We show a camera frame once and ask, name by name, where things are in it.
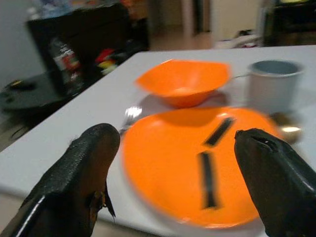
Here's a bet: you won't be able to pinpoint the orange plate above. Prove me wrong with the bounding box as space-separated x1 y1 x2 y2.
120 106 284 229

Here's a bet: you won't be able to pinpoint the black shelf unit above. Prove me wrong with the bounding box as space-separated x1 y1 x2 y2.
261 0 316 46

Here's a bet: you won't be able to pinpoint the pair of shoes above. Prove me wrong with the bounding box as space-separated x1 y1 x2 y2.
216 29 259 49

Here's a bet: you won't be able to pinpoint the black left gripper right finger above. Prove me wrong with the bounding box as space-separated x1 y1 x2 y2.
233 127 316 237

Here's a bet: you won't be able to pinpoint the grey cup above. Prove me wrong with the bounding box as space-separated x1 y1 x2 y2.
244 60 306 113

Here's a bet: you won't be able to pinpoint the dark bottle with label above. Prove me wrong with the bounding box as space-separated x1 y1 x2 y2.
48 37 83 87

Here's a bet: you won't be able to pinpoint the black cabinet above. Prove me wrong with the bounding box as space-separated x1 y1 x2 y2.
26 4 150 97

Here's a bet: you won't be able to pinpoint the gold spoon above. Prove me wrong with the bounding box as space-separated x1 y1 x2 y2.
270 112 303 144

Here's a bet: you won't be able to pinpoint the black tape strip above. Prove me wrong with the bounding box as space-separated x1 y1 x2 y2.
202 116 237 147
197 152 219 210

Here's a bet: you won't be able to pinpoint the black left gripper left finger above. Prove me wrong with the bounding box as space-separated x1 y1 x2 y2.
0 122 121 237

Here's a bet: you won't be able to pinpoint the colourful toys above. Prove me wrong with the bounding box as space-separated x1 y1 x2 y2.
95 48 119 75

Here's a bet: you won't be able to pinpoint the silver fork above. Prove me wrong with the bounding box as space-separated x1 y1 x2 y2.
118 106 143 135

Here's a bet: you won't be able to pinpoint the orange bowl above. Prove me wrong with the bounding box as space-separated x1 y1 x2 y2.
134 58 233 109

